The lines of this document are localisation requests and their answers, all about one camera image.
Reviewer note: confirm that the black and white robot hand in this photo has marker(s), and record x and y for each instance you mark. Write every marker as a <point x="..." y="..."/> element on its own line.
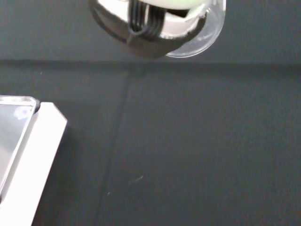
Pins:
<point x="145" y="44"/>

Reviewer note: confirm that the black bench cloth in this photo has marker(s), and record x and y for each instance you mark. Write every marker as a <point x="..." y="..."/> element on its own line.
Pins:
<point x="188" y="141"/>

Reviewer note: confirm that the white electronic balance steel pan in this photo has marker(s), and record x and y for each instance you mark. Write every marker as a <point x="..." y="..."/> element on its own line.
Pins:
<point x="40" y="150"/>

